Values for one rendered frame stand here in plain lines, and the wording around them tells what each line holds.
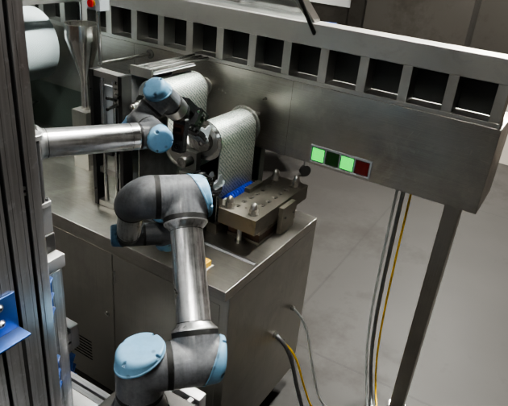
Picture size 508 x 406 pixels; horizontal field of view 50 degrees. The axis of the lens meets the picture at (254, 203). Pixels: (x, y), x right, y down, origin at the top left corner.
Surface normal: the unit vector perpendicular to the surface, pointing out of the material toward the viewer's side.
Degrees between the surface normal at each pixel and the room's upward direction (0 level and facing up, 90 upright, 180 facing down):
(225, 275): 0
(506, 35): 90
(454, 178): 90
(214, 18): 90
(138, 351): 7
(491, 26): 90
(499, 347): 0
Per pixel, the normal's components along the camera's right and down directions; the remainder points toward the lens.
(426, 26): -0.51, 0.35
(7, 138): 0.86, 0.30
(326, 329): 0.09, -0.89
